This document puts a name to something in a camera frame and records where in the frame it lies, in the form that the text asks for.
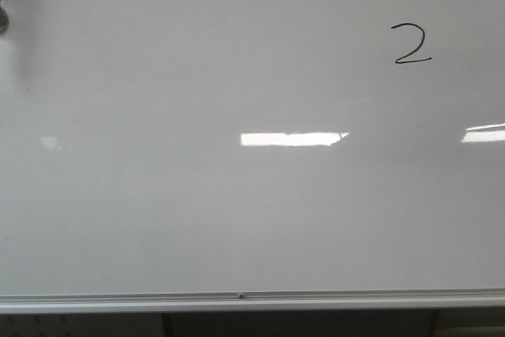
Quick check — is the plastic wrapped robot arm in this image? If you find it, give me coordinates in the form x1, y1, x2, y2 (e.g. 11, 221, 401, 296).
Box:
0, 0, 9, 34

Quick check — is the white whiteboard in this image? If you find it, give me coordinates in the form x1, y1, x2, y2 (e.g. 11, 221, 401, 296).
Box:
1, 0, 504, 296

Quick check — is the aluminium whiteboard tray rail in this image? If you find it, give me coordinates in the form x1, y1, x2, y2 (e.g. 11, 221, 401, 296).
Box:
1, 289, 504, 315

